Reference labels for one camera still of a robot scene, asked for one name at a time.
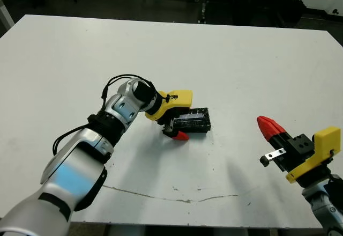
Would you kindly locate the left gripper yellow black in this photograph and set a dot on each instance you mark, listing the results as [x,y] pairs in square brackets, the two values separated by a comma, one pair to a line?
[171,99]

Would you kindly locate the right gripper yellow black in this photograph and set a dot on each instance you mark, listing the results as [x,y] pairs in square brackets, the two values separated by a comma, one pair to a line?
[321,150]

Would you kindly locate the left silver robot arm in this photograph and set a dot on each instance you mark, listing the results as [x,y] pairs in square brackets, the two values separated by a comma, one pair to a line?
[75,166]

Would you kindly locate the black glossy box lid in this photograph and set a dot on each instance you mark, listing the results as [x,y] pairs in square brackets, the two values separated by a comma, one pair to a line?
[193,123]

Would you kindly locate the small black caster wheel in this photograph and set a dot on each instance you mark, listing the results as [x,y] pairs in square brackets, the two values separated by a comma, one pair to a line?
[335,11]

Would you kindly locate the black metal stand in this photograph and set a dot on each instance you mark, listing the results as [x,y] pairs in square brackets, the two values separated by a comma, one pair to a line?
[203,10]

